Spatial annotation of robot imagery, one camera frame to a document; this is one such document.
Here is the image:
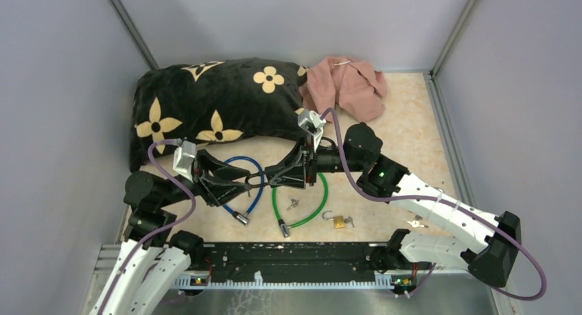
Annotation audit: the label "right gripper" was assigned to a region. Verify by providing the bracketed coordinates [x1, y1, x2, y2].
[270, 132, 366, 188]

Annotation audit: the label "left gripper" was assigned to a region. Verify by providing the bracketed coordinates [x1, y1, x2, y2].
[157, 148, 253, 208]

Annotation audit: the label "blue cable lock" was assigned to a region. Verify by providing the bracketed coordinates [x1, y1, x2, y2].
[220, 156, 266, 226]

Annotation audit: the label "green cable lock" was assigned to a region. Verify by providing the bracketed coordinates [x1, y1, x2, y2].
[270, 174, 330, 239]

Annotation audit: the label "small brass padlock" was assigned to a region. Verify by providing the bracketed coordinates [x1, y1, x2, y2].
[321, 211, 355, 229]

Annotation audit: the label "pink cloth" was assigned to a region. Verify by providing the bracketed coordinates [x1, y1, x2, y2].
[299, 56, 388, 122]

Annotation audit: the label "black padlock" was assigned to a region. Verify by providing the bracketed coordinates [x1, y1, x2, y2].
[244, 172, 268, 189]

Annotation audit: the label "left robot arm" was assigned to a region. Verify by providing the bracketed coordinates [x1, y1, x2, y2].
[89, 142, 250, 314]

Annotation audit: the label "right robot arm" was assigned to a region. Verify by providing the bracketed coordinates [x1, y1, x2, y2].
[265, 123, 522, 288]

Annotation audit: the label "green lock keys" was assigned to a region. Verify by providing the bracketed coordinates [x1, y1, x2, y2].
[286, 196, 299, 211]

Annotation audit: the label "black floral pillow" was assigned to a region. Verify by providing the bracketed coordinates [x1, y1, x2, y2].
[129, 58, 307, 172]

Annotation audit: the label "silver keys by padlock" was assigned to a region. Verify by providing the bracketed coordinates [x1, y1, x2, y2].
[404, 216, 428, 228]

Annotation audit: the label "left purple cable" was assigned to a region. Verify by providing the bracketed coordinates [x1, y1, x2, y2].
[95, 139, 197, 315]

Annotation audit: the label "purple cable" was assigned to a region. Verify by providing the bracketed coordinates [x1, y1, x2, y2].
[320, 107, 548, 301]
[95, 139, 197, 315]

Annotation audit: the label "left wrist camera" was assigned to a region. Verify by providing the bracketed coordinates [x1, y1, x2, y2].
[172, 140, 197, 181]

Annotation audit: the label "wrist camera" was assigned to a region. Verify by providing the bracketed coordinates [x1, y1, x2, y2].
[297, 109, 327, 144]
[172, 140, 197, 181]

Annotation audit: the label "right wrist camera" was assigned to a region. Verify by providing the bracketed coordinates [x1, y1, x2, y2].
[297, 109, 327, 144]

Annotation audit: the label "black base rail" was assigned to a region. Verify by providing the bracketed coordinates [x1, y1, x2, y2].
[174, 242, 430, 290]

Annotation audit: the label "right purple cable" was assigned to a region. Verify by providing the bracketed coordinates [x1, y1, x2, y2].
[320, 107, 548, 301]

